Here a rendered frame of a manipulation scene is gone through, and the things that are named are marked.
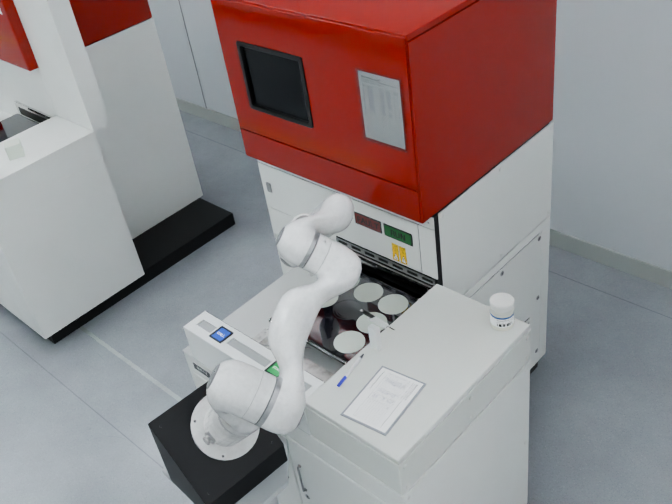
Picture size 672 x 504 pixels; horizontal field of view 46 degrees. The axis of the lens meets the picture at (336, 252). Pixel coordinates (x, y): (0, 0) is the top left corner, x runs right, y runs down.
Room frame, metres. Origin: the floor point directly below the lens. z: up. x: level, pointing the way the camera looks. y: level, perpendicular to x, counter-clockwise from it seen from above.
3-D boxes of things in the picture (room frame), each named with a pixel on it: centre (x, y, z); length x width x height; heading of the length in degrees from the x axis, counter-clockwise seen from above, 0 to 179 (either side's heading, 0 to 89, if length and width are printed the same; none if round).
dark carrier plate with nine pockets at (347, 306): (1.96, 0.00, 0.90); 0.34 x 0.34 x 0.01; 41
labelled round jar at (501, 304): (1.71, -0.45, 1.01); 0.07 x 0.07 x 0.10
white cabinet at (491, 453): (1.83, 0.02, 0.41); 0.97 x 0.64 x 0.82; 41
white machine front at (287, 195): (2.25, -0.05, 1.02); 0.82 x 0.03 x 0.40; 41
